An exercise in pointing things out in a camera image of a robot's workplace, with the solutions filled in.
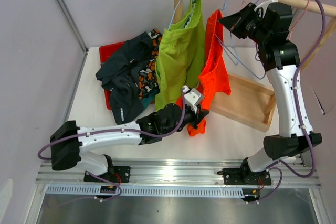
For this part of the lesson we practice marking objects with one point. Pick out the black shorts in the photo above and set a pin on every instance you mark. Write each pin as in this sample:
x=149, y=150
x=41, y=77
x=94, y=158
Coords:
x=124, y=98

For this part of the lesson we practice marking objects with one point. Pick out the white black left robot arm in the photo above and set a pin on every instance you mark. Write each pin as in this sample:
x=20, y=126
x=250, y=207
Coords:
x=72, y=146

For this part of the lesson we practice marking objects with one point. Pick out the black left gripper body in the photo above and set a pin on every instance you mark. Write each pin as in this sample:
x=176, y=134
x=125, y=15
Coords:
x=190, y=117

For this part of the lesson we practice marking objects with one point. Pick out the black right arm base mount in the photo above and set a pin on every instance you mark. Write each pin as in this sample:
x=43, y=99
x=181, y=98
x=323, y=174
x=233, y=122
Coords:
x=240, y=176

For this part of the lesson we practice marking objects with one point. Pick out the aluminium mounting rail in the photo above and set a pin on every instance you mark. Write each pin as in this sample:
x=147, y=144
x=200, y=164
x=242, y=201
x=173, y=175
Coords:
x=174, y=172

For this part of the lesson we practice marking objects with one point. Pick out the red plastic bin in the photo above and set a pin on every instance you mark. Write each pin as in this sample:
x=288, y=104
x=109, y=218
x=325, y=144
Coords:
x=109, y=56

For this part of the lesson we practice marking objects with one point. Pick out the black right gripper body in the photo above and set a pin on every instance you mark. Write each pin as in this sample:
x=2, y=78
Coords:
x=253, y=28

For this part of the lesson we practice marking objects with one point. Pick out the pink hanger of teal shorts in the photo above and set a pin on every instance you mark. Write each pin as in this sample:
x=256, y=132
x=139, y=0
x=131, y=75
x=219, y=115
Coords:
x=292, y=28

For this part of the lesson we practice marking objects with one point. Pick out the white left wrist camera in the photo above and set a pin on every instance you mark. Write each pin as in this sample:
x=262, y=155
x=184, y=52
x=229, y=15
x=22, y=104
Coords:
x=192, y=97

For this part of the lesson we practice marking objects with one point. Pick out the orange grey camouflage shorts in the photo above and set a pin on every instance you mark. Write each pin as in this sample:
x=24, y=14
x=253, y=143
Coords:
x=147, y=77

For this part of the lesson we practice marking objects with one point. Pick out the slotted grey cable duct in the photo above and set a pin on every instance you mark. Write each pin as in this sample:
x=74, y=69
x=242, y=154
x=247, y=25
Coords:
x=153, y=191

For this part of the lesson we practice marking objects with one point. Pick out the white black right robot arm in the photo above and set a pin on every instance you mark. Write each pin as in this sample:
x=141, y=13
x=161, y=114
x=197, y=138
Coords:
x=296, y=135

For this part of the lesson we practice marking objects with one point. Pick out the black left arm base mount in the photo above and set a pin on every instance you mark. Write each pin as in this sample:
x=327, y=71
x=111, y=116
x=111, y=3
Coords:
x=120, y=174

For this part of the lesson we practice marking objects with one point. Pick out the wooden clothes rack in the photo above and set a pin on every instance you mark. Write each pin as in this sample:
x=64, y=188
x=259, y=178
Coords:
x=250, y=103

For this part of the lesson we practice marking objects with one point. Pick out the lime green shorts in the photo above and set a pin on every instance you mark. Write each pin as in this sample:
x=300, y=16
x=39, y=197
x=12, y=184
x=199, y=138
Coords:
x=181, y=55

